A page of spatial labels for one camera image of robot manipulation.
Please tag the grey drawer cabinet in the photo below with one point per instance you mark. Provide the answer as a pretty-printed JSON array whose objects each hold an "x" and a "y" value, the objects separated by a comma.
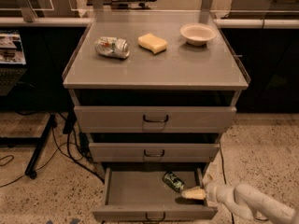
[{"x": 181, "y": 75}]

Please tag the grey bottom drawer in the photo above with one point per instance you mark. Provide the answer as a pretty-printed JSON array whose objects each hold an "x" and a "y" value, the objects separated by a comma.
[{"x": 136, "y": 192}]

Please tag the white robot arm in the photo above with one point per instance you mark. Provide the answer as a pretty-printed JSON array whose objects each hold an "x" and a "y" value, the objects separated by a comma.
[{"x": 245, "y": 201}]

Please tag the laptop with screen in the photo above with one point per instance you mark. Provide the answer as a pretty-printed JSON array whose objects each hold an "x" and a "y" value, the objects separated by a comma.
[{"x": 12, "y": 60}]

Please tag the grey drawer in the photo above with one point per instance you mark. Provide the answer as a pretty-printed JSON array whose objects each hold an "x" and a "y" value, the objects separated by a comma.
[
  {"x": 153, "y": 152},
  {"x": 136, "y": 192},
  {"x": 154, "y": 119}
]

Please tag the black stand leg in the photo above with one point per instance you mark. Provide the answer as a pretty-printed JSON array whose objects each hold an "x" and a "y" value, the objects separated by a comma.
[{"x": 39, "y": 142}]

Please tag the white paper bowl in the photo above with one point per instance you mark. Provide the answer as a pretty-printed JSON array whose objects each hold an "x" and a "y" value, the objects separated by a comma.
[{"x": 197, "y": 34}]

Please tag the grey top drawer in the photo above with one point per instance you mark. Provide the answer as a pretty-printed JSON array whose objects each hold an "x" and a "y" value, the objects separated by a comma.
[{"x": 154, "y": 119}]

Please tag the grey middle drawer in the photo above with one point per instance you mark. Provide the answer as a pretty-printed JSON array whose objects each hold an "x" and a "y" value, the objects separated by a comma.
[{"x": 153, "y": 152}]

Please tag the yellow sponge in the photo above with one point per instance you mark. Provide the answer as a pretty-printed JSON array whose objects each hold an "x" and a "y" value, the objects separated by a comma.
[{"x": 153, "y": 43}]

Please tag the white crushed soda can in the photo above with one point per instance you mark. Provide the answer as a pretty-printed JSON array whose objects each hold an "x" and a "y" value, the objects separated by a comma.
[{"x": 112, "y": 47}]

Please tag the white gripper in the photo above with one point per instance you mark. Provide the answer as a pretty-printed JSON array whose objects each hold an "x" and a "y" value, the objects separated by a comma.
[{"x": 212, "y": 190}]

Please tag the green soda can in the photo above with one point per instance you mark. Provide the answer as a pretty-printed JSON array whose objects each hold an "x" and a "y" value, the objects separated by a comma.
[{"x": 173, "y": 182}]

